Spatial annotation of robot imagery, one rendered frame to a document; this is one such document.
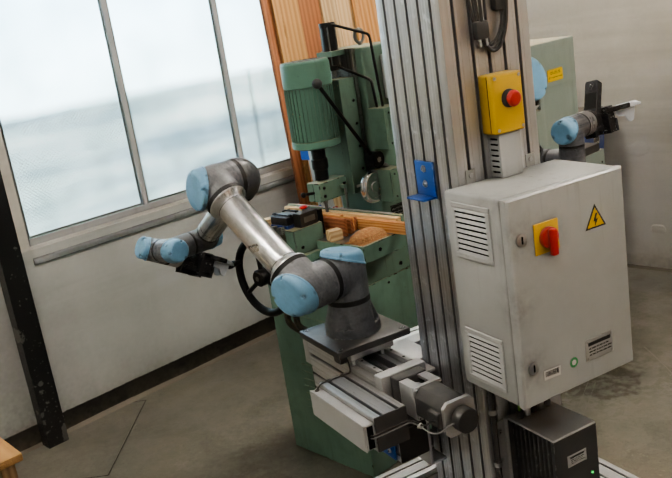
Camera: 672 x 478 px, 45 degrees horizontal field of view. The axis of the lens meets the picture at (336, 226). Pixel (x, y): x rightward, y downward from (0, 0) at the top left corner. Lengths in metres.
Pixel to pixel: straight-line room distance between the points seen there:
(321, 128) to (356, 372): 1.04
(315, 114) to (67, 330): 1.66
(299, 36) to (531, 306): 2.92
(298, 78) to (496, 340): 1.36
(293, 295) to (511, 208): 0.63
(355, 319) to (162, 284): 2.08
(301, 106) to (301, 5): 1.72
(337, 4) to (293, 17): 0.38
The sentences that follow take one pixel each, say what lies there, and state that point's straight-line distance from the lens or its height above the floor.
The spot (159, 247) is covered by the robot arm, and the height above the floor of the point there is 1.03.
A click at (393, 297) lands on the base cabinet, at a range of 2.99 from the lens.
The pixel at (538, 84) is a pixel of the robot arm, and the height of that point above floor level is 1.39.
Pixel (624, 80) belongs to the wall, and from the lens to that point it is 4.76.
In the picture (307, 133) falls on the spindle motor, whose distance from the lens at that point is 2.88.
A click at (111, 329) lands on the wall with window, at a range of 4.01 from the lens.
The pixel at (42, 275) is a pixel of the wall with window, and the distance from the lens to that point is 3.81.
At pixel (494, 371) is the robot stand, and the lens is 1.88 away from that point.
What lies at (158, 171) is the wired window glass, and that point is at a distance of 4.13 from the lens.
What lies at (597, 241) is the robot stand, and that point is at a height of 1.08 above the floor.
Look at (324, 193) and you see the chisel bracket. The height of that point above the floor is 1.03.
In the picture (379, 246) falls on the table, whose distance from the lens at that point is 2.73.
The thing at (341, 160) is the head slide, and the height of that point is 1.13.
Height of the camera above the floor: 1.64
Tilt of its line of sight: 14 degrees down
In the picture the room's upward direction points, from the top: 9 degrees counter-clockwise
